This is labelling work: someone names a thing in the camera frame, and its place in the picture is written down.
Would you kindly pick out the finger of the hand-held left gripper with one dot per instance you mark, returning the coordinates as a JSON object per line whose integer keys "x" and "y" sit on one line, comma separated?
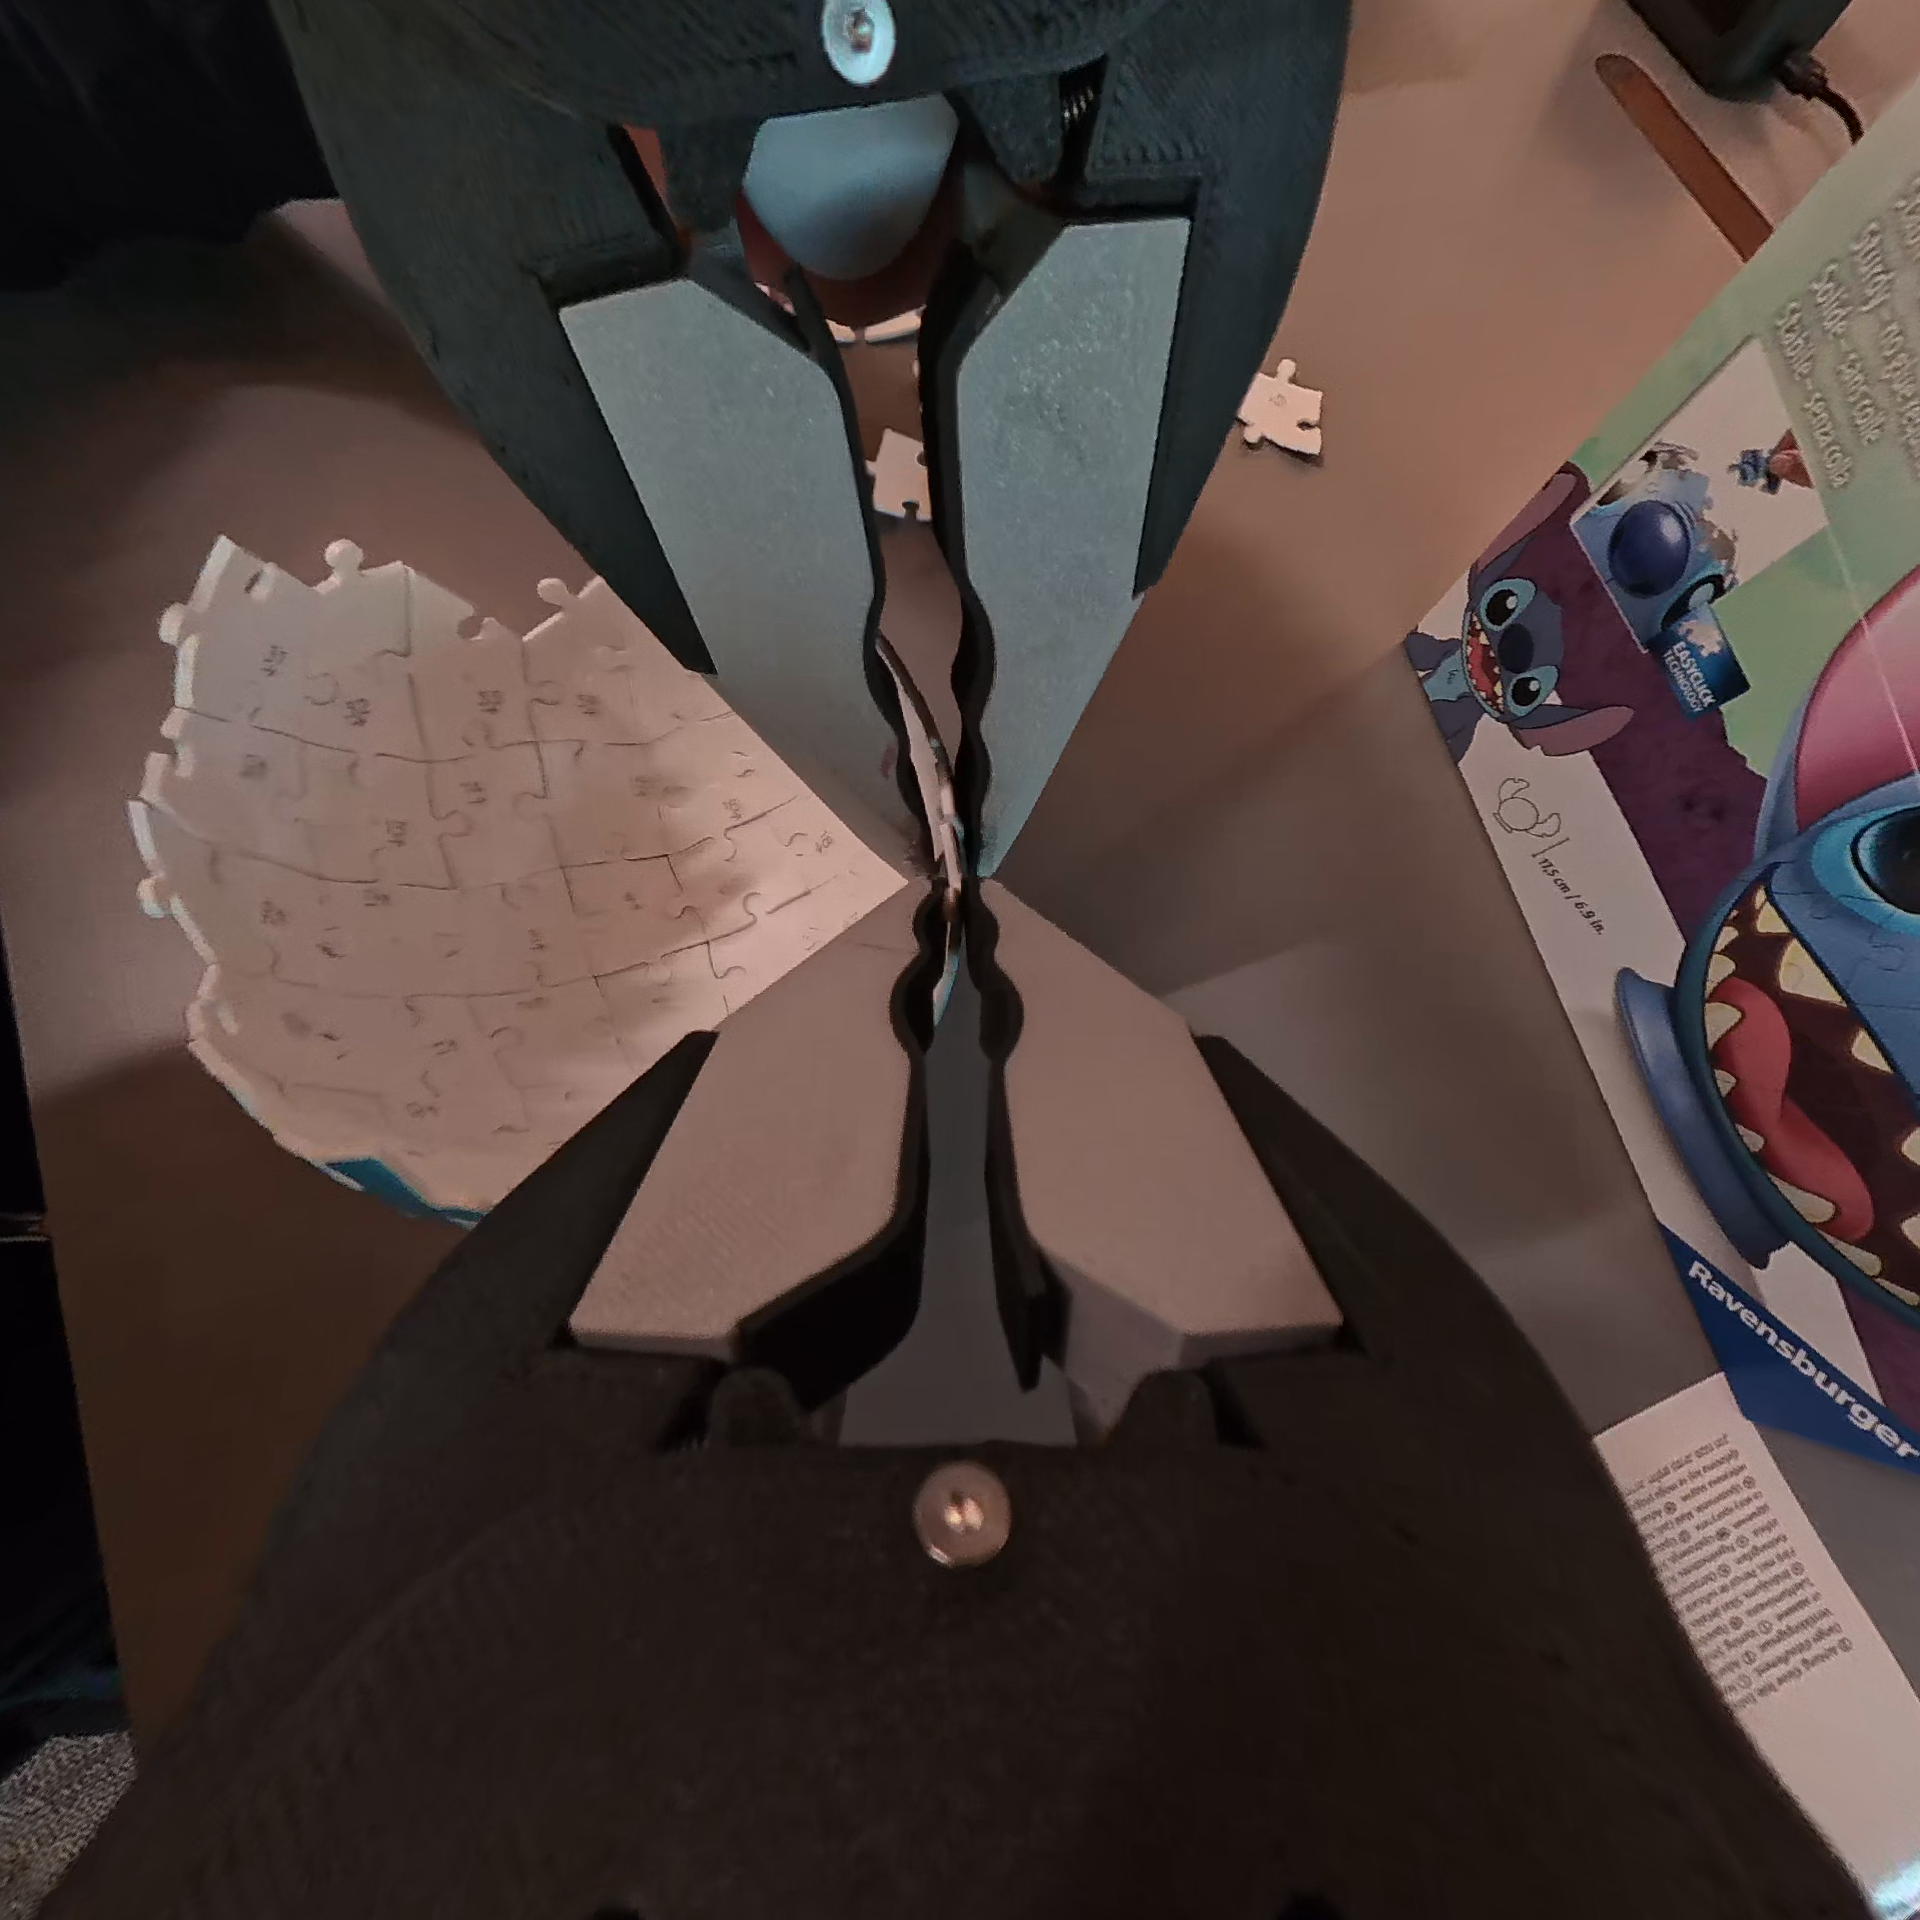
{"x": 1058, "y": 448}
{"x": 720, "y": 448}

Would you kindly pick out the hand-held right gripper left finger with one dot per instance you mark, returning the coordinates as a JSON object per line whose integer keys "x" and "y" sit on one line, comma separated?
{"x": 751, "y": 1183}

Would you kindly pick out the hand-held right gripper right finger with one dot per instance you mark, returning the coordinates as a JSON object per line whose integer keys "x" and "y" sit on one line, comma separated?
{"x": 1170, "y": 1183}

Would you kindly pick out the half-built puzzle ball shell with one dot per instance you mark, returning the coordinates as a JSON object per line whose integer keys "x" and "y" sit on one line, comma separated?
{"x": 451, "y": 841}

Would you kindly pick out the dark device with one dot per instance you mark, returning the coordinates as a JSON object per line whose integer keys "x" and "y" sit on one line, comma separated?
{"x": 1726, "y": 38}

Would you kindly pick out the loose white puzzle piece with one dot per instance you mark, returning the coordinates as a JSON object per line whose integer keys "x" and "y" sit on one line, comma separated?
{"x": 882, "y": 327}
{"x": 1282, "y": 407}
{"x": 902, "y": 477}

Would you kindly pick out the brown wooden stick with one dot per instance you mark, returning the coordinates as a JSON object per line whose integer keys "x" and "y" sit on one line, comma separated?
{"x": 1677, "y": 149}

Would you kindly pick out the printed cardboard puzzle box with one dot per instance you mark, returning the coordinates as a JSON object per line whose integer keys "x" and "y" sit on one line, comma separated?
{"x": 1726, "y": 748}

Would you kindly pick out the curved puzzle piece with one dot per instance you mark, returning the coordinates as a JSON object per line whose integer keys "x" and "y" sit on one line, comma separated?
{"x": 928, "y": 758}

